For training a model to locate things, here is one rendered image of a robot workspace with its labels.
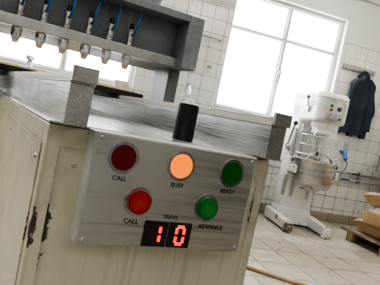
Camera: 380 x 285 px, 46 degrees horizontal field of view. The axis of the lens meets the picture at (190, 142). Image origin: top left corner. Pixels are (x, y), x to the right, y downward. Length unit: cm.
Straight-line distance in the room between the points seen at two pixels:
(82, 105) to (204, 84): 427
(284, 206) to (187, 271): 412
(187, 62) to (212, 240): 83
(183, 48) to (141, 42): 13
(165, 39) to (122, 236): 96
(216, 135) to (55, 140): 31
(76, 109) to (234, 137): 29
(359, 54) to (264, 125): 506
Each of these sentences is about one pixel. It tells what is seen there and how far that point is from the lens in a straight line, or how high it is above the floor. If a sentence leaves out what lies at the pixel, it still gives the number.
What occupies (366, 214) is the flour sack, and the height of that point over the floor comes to 32.
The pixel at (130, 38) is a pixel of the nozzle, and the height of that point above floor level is 107.
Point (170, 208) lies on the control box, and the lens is 59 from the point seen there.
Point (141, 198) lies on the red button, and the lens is 56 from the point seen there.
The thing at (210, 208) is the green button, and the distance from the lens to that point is 61.
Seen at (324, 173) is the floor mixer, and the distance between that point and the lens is 441.
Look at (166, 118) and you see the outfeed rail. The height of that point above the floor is 86.
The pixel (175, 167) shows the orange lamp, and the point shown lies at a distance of 58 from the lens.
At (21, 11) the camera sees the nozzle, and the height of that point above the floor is 106.
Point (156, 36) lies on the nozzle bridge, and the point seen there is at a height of 110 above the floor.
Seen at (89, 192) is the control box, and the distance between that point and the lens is 55.
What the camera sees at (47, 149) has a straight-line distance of 56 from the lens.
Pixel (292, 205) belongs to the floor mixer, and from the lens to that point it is 480.
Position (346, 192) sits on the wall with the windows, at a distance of 576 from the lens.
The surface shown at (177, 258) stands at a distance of 66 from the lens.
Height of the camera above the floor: 87
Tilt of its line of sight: 3 degrees down
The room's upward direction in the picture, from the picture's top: 12 degrees clockwise
